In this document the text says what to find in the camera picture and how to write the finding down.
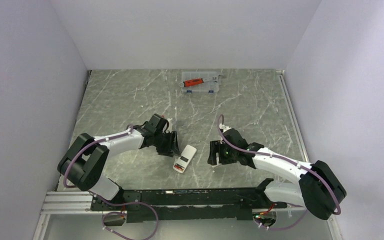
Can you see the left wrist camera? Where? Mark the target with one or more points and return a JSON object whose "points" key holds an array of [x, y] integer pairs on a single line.
{"points": [[170, 121]]}

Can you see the clear plastic organizer box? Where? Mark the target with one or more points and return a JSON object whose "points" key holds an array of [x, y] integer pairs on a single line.
{"points": [[209, 87]]}

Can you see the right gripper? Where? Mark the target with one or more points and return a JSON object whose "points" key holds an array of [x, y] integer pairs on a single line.
{"points": [[214, 148]]}

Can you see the red battery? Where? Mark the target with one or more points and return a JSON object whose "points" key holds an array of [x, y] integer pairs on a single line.
{"points": [[179, 169]]}

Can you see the white remote control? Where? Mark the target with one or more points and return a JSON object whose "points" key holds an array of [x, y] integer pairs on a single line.
{"points": [[185, 158]]}

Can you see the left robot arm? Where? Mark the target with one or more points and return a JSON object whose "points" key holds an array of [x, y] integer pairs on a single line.
{"points": [[82, 165]]}

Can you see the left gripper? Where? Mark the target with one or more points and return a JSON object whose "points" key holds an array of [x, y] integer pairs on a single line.
{"points": [[172, 148]]}

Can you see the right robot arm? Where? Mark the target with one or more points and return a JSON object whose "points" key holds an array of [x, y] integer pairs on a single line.
{"points": [[310, 185]]}

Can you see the aluminium rail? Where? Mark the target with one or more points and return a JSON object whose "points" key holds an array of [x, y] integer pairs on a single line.
{"points": [[333, 226]]}

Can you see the black base frame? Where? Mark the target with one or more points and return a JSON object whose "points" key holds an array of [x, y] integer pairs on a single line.
{"points": [[189, 204]]}

